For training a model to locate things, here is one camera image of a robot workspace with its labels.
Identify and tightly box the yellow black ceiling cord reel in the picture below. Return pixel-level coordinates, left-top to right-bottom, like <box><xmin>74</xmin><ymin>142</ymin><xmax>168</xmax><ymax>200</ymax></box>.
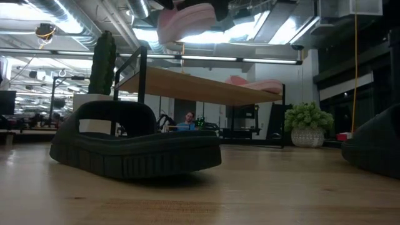
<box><xmin>34</xmin><ymin>22</ymin><xmax>57</xmax><ymax>41</ymax></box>

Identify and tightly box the black rubber slide sandal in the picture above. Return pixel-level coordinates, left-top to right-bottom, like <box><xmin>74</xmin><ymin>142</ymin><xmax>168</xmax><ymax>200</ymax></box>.
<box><xmin>49</xmin><ymin>100</ymin><xmax>223</xmax><ymax>179</ymax></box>
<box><xmin>341</xmin><ymin>104</ymin><xmax>400</xmax><ymax>179</ymax></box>

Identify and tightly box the yellow hanging cable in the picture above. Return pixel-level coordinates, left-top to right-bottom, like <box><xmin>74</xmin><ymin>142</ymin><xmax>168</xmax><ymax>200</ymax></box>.
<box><xmin>351</xmin><ymin>14</ymin><xmax>359</xmax><ymax>134</ymax></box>

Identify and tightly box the white square planter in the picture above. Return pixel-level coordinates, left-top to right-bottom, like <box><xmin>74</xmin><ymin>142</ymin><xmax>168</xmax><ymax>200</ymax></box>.
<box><xmin>72</xmin><ymin>93</ymin><xmax>117</xmax><ymax>135</ymax></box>

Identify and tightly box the pale green bushy plant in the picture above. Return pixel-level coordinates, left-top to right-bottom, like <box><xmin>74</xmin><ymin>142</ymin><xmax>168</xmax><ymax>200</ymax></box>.
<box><xmin>283</xmin><ymin>101</ymin><xmax>334</xmax><ymax>132</ymax></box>

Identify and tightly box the pink rubber slide sandal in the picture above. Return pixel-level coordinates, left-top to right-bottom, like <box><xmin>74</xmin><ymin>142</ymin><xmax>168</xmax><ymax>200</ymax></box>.
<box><xmin>156</xmin><ymin>2</ymin><xmax>217</xmax><ymax>44</ymax></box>
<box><xmin>224</xmin><ymin>75</ymin><xmax>284</xmax><ymax>94</ymax></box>

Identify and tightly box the wooden shelf black metal frame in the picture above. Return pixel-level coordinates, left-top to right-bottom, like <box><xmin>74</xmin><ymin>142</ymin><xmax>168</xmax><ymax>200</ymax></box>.
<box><xmin>112</xmin><ymin>46</ymin><xmax>287</xmax><ymax>149</ymax></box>

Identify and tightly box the white woven plant pot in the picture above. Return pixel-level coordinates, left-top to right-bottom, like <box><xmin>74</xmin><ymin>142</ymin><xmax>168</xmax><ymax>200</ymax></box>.
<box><xmin>290</xmin><ymin>126</ymin><xmax>326</xmax><ymax>148</ymax></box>

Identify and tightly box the long linear ceiling light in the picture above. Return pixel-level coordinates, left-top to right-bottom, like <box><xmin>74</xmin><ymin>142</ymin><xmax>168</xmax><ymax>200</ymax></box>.
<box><xmin>0</xmin><ymin>47</ymin><xmax>303</xmax><ymax>66</ymax></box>

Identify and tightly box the black computer monitor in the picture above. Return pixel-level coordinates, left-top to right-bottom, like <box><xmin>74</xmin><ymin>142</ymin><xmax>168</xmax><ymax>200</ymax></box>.
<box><xmin>0</xmin><ymin>90</ymin><xmax>17</xmax><ymax>116</ymax></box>

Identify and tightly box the person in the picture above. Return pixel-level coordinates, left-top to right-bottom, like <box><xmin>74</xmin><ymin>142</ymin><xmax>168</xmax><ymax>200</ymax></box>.
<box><xmin>176</xmin><ymin>111</ymin><xmax>198</xmax><ymax>131</ymax></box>

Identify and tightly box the black desk with monitor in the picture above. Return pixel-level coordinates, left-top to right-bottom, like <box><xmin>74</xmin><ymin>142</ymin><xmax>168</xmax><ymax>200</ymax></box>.
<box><xmin>220</xmin><ymin>104</ymin><xmax>262</xmax><ymax>140</ymax></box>

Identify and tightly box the tall dark green cactus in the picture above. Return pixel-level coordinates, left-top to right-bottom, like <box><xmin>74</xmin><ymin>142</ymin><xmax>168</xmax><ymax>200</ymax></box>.
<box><xmin>87</xmin><ymin>30</ymin><xmax>118</xmax><ymax>96</ymax></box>

